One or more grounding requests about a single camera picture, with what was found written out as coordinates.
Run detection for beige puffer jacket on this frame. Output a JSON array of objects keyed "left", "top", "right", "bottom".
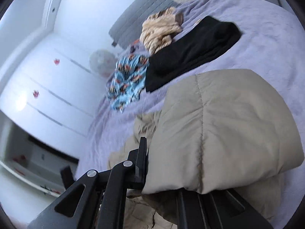
[{"left": 108, "top": 69, "right": 305, "bottom": 229}]

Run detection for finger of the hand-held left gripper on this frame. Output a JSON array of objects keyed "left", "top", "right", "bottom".
[{"left": 60, "top": 166, "right": 75, "bottom": 192}]

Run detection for grey padded headboard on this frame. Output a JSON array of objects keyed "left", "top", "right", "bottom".
[{"left": 108, "top": 0, "right": 175, "bottom": 49}]

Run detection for cream patterned clothes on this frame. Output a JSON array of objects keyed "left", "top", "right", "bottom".
[{"left": 139, "top": 7, "right": 184, "bottom": 54}]

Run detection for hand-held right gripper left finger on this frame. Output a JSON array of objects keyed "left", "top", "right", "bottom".
[{"left": 27, "top": 137, "right": 148, "bottom": 229}]

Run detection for white floor fan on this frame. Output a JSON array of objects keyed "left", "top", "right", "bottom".
[{"left": 89, "top": 49, "right": 117, "bottom": 78}]

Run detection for blue printed pajamas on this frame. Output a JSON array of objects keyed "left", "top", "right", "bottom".
[{"left": 106, "top": 39, "right": 150, "bottom": 114}]

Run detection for lavender fleece blanket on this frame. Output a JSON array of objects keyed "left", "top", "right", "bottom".
[{"left": 76, "top": 0, "right": 305, "bottom": 229}]

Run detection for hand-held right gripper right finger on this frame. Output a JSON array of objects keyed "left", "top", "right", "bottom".
[{"left": 177, "top": 188, "right": 273, "bottom": 229}]

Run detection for white wardrobe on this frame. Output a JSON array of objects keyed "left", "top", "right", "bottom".
[{"left": 0, "top": 32, "right": 115, "bottom": 139}]

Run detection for black garment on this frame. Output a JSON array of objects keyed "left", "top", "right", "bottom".
[{"left": 145, "top": 16, "right": 242, "bottom": 93}]

